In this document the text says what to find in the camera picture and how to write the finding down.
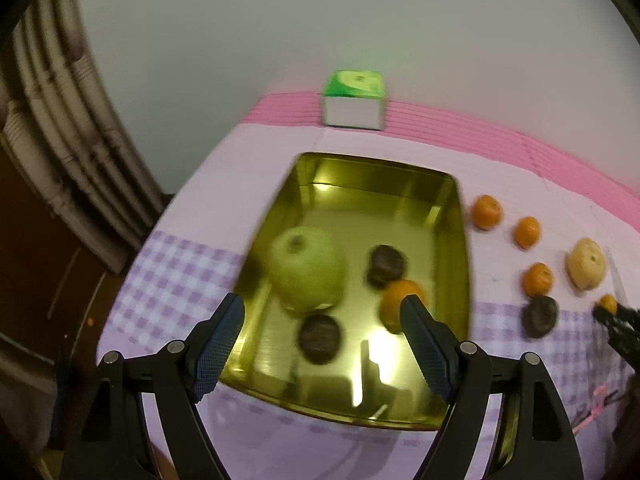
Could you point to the pink ribbed mat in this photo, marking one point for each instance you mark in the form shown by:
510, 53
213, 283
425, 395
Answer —
450, 122

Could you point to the yellow pear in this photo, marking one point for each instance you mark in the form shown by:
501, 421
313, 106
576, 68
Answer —
586, 267

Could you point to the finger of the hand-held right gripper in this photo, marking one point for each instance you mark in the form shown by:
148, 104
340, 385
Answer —
627, 342
622, 316

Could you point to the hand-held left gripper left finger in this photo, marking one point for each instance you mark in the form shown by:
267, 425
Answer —
220, 345

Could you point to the green tissue box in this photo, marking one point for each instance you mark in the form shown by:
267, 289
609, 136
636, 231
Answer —
354, 105

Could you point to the dark wooden cabinet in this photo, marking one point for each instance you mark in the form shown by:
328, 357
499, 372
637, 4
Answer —
40, 285

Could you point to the gold and dark red tin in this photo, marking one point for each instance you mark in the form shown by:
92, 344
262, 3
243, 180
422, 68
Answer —
350, 200

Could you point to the white pipe bundle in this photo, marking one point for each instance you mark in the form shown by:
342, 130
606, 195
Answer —
75, 125

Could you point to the small orange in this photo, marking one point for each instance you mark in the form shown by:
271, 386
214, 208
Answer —
392, 305
486, 211
527, 232
538, 279
608, 302

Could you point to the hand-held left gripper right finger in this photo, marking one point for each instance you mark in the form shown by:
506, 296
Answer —
425, 345

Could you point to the dark brown round fruit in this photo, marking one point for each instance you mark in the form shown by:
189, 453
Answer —
320, 338
385, 266
540, 316

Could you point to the green apple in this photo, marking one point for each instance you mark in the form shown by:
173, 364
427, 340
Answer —
307, 270

